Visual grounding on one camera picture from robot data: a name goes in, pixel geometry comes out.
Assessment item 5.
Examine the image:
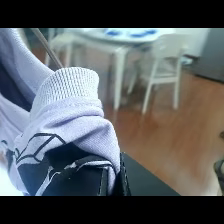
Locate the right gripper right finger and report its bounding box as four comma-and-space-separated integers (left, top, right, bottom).
112, 151, 181, 197

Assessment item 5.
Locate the purple printed sweatshirt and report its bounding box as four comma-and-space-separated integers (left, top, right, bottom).
0, 28, 122, 197

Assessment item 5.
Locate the grey clothes hanger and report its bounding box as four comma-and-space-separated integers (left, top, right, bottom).
30, 28, 64, 70

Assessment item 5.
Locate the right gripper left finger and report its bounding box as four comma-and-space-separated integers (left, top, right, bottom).
43, 165, 110, 197

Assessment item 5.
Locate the white table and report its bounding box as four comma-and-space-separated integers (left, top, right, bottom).
46, 28, 178, 111

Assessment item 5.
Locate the white chair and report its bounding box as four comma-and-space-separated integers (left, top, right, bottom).
128, 33, 188, 116

